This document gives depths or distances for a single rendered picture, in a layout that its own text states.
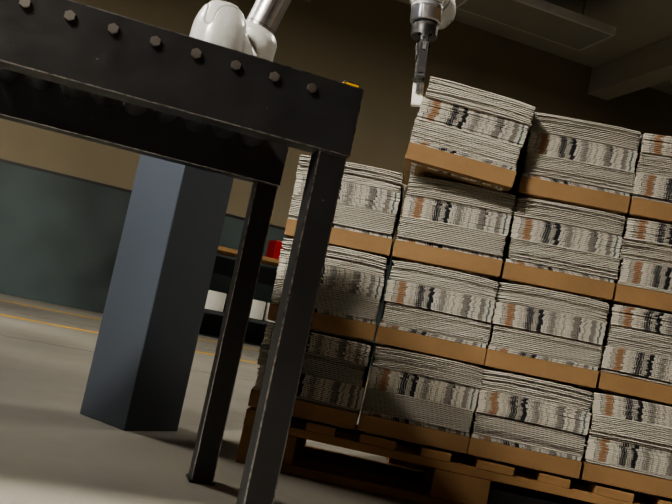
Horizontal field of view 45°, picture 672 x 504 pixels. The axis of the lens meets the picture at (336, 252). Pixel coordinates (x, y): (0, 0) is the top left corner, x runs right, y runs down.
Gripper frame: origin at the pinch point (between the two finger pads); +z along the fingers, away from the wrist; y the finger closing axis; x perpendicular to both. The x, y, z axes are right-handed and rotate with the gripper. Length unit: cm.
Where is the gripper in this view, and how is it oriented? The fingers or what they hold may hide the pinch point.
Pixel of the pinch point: (417, 94)
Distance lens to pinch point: 231.6
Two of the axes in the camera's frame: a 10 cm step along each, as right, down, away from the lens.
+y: 0.0, 1.0, 9.9
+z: -1.1, 9.9, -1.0
